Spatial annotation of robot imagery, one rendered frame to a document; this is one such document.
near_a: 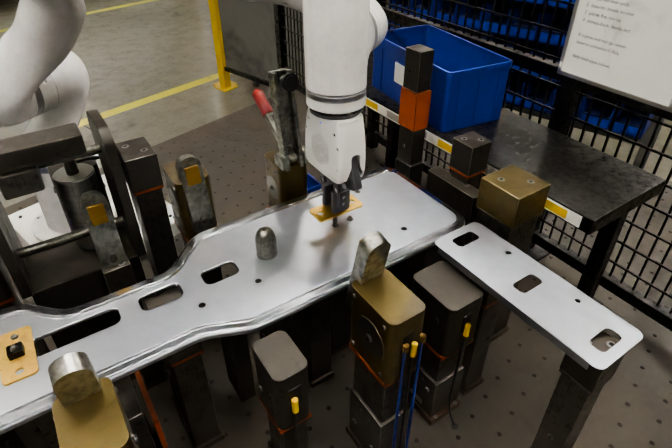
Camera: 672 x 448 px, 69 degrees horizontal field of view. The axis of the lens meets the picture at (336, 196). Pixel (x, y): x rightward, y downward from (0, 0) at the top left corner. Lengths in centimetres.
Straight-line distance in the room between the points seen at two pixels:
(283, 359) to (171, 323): 16
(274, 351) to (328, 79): 35
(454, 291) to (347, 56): 37
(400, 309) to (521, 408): 43
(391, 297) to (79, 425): 36
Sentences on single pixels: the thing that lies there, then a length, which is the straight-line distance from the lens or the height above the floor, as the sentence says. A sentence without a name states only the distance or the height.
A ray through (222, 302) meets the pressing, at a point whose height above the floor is 100.
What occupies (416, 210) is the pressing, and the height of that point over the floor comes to 100.
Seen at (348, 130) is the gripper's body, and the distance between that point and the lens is 67.
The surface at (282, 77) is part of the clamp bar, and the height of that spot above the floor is 121.
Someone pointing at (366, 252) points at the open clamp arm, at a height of 110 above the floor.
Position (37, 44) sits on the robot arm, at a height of 123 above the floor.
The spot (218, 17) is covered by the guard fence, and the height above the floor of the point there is 55.
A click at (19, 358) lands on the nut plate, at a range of 73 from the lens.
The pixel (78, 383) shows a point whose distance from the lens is 57.
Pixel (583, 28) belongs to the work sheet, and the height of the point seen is 124.
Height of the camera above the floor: 150
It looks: 34 degrees down
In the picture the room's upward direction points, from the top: straight up
